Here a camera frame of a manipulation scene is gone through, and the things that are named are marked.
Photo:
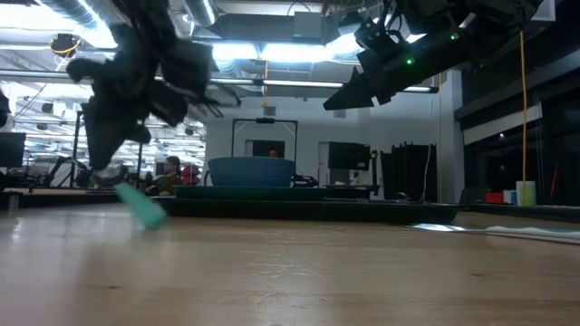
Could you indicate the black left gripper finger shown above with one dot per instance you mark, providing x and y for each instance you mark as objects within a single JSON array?
[{"x": 109, "y": 136}]

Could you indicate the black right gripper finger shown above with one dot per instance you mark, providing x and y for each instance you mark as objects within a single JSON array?
[{"x": 358, "y": 90}]

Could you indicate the iridescent metal fork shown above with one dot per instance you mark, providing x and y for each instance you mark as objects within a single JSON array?
[{"x": 362, "y": 199}]

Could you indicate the light blue bowl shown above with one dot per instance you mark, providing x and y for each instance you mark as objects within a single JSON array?
[{"x": 251, "y": 172}]

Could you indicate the green ridged plate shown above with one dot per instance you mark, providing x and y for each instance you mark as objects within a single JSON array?
[{"x": 249, "y": 194}]

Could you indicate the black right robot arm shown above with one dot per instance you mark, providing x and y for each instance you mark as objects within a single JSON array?
[{"x": 476, "y": 22}]

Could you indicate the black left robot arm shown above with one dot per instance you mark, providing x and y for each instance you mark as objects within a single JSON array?
[{"x": 145, "y": 18}]

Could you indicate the black background robot arm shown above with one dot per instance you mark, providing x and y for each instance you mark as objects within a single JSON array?
[
  {"x": 63, "y": 167},
  {"x": 306, "y": 182}
]

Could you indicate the dark green tray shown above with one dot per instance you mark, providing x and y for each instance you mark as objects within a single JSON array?
[{"x": 294, "y": 210}]

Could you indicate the long ceiling light bar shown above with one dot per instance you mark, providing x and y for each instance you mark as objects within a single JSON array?
[{"x": 299, "y": 83}]

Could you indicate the black computer monitor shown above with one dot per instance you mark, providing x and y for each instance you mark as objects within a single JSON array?
[
  {"x": 11, "y": 149},
  {"x": 349, "y": 156}
]

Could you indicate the person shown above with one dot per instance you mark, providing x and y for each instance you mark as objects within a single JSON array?
[
  {"x": 168, "y": 181},
  {"x": 273, "y": 154}
]

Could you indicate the red chair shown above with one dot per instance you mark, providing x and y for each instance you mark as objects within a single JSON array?
[{"x": 190, "y": 175}]

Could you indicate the black folding panels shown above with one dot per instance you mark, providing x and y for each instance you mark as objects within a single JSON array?
[{"x": 408, "y": 172}]

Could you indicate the black background desk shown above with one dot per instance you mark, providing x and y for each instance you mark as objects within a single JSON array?
[{"x": 344, "y": 192}]

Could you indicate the red box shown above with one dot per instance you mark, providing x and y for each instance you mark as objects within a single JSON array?
[{"x": 494, "y": 198}]

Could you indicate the white and blue box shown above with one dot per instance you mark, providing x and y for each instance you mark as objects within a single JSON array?
[{"x": 509, "y": 198}]

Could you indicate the pale green cup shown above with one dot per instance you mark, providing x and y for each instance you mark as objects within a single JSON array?
[{"x": 526, "y": 194}]

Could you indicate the white and teal knife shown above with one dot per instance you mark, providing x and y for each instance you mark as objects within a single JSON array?
[{"x": 534, "y": 233}]

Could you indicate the black monitor stand post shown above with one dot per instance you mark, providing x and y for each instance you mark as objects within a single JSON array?
[{"x": 374, "y": 167}]

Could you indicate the grey wall vent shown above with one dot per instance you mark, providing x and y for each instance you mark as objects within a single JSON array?
[{"x": 269, "y": 111}]

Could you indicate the silver ceiling duct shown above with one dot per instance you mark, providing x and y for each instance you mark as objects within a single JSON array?
[{"x": 204, "y": 11}]

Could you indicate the black table frame rail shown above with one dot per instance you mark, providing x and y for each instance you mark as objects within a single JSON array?
[{"x": 521, "y": 213}]

